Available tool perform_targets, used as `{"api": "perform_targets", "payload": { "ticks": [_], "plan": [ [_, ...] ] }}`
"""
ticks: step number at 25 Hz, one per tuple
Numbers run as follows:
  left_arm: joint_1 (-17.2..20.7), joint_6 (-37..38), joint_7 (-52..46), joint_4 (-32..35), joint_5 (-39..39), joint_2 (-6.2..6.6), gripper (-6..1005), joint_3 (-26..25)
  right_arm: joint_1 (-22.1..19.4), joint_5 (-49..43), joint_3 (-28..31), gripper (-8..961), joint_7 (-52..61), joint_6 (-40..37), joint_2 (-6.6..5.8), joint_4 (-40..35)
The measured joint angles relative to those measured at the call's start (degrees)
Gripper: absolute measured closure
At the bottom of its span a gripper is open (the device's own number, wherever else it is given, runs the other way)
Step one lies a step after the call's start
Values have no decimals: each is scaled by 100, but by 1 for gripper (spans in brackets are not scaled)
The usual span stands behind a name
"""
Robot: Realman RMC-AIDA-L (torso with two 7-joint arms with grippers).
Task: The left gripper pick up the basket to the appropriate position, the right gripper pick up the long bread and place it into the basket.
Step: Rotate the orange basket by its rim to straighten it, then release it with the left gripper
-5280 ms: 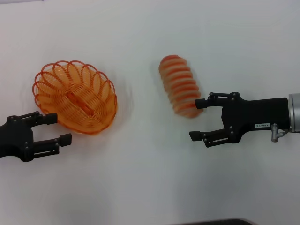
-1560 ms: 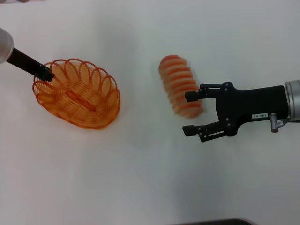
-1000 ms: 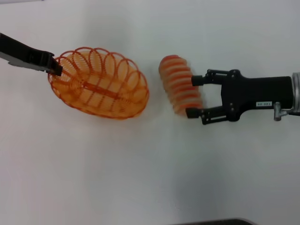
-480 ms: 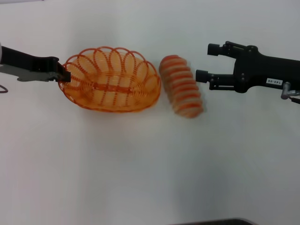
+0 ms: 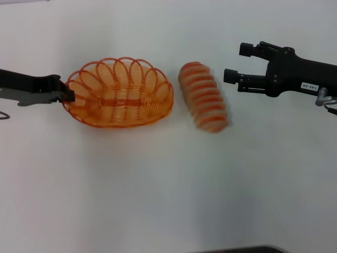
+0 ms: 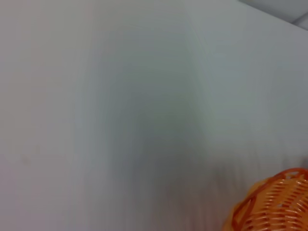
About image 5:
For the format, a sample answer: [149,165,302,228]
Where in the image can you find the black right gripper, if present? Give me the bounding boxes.
[223,41,337,98]

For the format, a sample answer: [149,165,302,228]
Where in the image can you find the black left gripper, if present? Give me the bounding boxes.
[0,69,76,108]

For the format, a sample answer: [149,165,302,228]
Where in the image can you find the orange striped bread loaf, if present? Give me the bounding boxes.
[178,61,229,134]

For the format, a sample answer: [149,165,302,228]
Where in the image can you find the orange woven plastic basket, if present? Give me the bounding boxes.
[62,56,174,129]

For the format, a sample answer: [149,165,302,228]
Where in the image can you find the black robot chest part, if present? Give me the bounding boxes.
[201,245,286,253]

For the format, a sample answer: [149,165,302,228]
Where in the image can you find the right gripper cable silver plug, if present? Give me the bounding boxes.
[315,87,337,116]

